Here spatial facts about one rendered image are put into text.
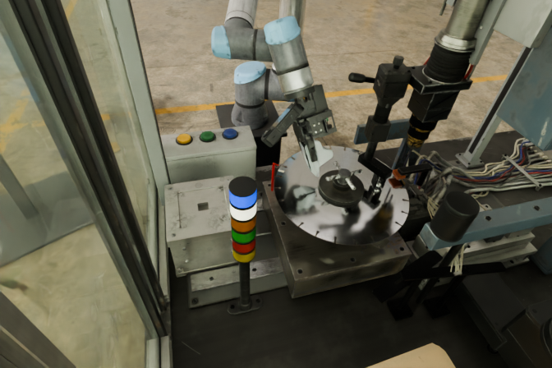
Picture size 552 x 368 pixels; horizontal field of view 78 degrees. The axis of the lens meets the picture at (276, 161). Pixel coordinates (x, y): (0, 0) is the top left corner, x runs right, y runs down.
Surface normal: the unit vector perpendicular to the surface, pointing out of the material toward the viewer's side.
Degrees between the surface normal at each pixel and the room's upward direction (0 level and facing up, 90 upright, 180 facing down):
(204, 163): 90
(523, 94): 90
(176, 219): 0
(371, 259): 0
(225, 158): 90
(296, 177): 0
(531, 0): 90
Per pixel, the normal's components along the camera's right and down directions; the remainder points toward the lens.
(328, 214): 0.05, -0.74
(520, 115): -0.96, 0.14
